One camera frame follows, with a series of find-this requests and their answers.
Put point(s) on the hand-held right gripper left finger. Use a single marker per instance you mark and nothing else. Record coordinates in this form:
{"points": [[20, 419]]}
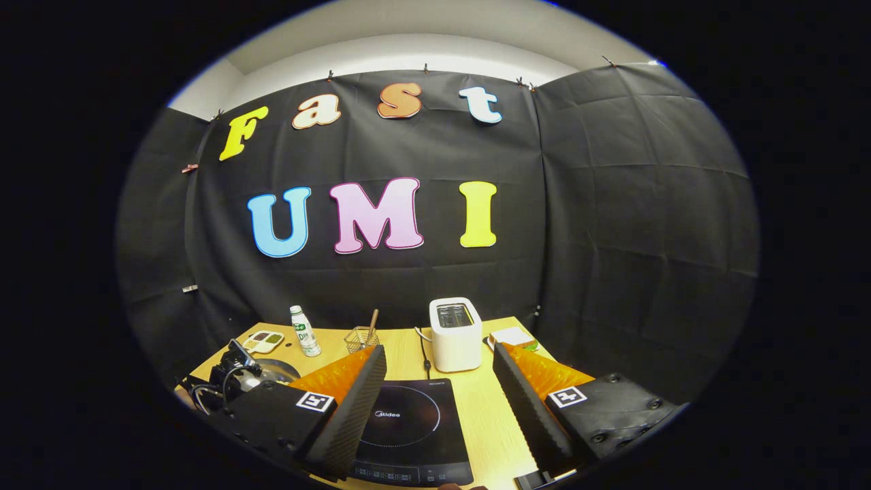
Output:
{"points": [[354, 415]]}

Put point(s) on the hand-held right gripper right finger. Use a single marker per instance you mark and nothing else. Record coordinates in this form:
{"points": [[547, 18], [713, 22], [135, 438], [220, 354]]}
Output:
{"points": [[527, 415]]}

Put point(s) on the black induction cooktop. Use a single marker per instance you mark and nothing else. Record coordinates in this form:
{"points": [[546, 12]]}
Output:
{"points": [[415, 422]]}

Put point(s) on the white divided sauce dish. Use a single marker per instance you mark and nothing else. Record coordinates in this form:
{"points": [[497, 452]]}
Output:
{"points": [[264, 341]]}

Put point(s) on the toy sandwich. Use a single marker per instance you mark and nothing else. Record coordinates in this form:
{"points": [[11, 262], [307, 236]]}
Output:
{"points": [[512, 337]]}

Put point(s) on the white plastic bottle green label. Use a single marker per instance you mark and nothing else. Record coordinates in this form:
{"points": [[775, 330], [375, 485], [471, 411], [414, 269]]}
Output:
{"points": [[306, 337]]}

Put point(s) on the wooden stick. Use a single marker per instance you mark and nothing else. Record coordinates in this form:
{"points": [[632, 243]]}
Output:
{"points": [[373, 323]]}

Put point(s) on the white toaster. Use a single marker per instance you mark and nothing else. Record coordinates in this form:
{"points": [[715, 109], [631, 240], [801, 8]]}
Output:
{"points": [[454, 347]]}

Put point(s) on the black backdrop cloth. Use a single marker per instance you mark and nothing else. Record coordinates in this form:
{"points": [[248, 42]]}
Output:
{"points": [[612, 238]]}

